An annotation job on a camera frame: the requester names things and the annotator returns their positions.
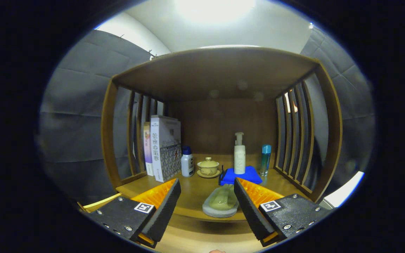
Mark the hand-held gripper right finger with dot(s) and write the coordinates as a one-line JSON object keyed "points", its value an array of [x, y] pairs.
{"points": [[251, 211]]}

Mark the thin purple book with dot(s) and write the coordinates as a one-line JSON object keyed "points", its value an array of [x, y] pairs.
{"points": [[147, 151]]}

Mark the thick white book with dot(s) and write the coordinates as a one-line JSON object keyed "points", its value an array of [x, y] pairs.
{"points": [[158, 151]]}

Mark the white bottle with blue cap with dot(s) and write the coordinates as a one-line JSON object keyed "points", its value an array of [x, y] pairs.
{"points": [[187, 165]]}

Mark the green soap bar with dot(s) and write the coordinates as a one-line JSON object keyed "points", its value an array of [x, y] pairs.
{"points": [[223, 200]]}

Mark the wooden countertop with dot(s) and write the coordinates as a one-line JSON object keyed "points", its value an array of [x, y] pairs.
{"points": [[192, 193]]}

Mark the black backdrop cloth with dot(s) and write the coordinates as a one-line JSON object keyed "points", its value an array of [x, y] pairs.
{"points": [[79, 116]]}

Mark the yellow lidded teacup with saucer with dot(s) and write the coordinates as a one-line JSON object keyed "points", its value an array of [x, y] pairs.
{"points": [[208, 168]]}

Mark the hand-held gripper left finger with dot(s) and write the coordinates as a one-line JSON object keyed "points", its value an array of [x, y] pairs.
{"points": [[164, 214]]}

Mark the blue folded cloth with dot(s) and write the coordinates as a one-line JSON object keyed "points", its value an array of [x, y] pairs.
{"points": [[251, 175]]}

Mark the wooden drawer with black knob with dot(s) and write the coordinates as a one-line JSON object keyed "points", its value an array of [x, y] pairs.
{"points": [[202, 235]]}

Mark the white filing cabinet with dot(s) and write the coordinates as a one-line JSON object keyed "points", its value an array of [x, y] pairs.
{"points": [[346, 189]]}

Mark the wooden cabinet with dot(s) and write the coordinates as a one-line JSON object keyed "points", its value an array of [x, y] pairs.
{"points": [[216, 73]]}

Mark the clear blue bottle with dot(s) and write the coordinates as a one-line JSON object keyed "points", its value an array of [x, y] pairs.
{"points": [[265, 161]]}

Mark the white pump bottle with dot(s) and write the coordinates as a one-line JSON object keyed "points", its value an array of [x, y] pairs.
{"points": [[239, 158]]}

